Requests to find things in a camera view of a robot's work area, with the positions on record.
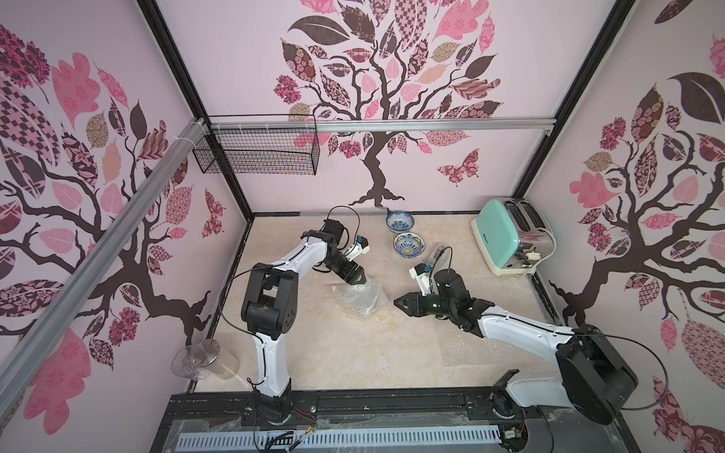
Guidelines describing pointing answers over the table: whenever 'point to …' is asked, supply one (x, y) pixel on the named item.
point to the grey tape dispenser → (441, 259)
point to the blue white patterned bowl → (399, 222)
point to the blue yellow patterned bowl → (409, 244)
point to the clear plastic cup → (204, 358)
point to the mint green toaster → (513, 235)
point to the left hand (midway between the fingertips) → (356, 279)
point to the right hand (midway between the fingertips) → (399, 299)
